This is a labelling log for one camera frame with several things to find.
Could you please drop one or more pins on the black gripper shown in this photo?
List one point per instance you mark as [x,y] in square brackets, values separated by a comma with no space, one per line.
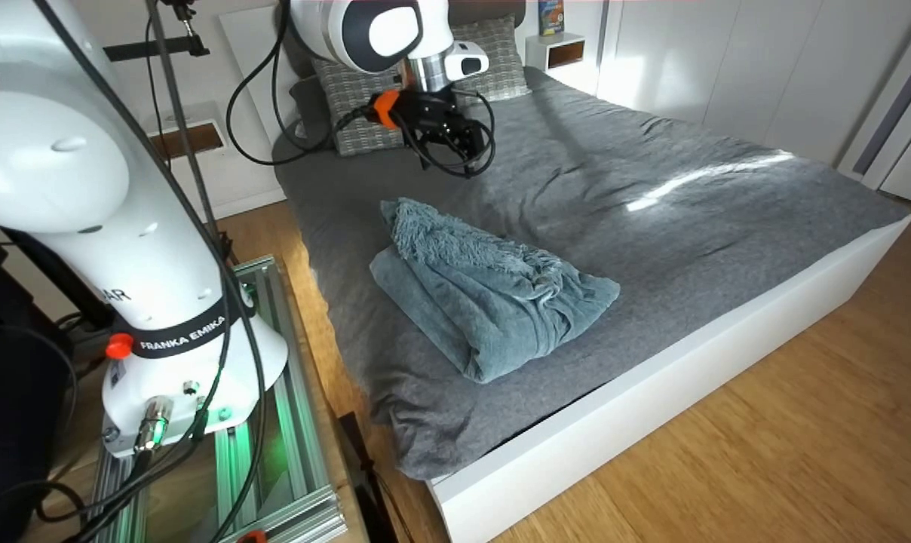
[436,110]

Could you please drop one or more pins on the black pole with bracket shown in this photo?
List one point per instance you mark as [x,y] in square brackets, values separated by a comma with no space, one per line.
[171,81]

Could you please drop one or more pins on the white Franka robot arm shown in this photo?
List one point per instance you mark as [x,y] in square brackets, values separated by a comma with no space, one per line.
[74,181]

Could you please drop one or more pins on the grey checked pillow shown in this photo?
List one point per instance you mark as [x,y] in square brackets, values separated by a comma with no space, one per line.
[355,96]

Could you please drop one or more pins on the colourful book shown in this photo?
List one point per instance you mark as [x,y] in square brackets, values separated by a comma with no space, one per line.
[550,17]

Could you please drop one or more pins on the white wardrobe doors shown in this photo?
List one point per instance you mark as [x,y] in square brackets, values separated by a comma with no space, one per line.
[776,71]

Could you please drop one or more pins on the grey plain pillow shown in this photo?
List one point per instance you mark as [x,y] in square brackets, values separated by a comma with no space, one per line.
[498,57]

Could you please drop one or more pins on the white wall shelf box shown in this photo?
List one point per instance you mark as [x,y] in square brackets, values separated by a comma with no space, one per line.
[555,51]

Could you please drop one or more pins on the blue fringed blanket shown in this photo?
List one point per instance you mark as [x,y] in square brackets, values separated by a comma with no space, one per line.
[486,302]

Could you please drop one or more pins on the black bag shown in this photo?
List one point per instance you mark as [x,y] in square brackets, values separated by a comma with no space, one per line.
[12,402]

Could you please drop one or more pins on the aluminium profile frame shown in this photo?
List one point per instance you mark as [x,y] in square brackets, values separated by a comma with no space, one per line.
[293,433]

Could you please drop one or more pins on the grey bed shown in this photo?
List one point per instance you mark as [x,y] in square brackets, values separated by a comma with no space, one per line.
[625,230]

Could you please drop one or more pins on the brown wooden headboard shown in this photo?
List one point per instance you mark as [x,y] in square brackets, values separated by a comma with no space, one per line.
[486,10]

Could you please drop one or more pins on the white bed frame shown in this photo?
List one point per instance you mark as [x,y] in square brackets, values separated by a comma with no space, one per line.
[678,402]

